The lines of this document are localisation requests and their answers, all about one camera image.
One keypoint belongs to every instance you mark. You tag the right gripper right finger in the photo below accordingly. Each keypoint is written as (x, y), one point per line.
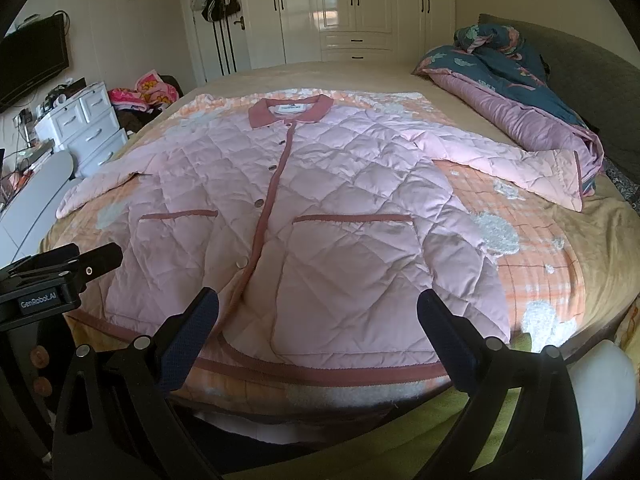
(543, 439)

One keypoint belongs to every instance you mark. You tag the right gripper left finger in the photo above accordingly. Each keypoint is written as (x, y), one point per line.
(114, 420)

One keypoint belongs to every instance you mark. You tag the pink quilted jacket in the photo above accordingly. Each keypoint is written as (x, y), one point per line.
(319, 224)

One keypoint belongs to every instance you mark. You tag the white curved desk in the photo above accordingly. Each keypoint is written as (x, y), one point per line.
(32, 212)

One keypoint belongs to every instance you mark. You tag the white pillow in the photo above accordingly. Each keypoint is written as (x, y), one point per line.
(604, 386)

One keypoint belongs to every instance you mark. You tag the white drawer chest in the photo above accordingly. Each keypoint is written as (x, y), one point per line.
(86, 127)

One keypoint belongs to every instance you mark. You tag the orange plaid bear blanket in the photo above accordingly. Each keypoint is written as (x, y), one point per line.
(525, 239)

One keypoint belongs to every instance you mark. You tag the pink cartoon blanket pile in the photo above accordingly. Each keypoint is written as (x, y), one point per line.
(149, 93)

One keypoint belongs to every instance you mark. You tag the bed with tan sheet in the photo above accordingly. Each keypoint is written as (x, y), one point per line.
(575, 239)

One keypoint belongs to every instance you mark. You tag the bags hanging on door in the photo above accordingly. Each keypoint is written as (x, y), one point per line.
(214, 11)

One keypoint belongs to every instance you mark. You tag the white door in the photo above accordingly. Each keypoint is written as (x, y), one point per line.
(216, 49)

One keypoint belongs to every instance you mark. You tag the grey padded headboard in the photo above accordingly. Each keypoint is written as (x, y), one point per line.
(596, 83)

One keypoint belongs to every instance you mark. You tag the teal and pink duvet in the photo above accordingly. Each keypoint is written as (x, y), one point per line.
(494, 70)

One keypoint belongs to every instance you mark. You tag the white glossy wardrobe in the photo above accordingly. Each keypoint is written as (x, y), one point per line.
(296, 31)

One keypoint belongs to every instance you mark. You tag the black wall television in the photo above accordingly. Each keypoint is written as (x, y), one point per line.
(31, 56)

